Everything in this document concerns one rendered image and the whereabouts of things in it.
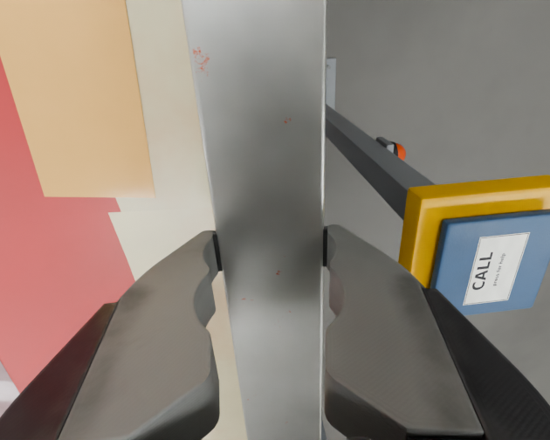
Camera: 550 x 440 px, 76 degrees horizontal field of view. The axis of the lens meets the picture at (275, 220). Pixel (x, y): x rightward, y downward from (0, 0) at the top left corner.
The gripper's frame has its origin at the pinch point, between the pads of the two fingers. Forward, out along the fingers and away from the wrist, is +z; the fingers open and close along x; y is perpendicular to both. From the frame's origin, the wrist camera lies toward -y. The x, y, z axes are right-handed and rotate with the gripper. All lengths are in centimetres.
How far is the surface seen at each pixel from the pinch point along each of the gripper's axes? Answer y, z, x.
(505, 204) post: 6.8, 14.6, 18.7
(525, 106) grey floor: 21, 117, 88
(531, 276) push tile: 13.1, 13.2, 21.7
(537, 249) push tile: 10.3, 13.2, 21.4
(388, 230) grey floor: 66, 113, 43
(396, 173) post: 10.0, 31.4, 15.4
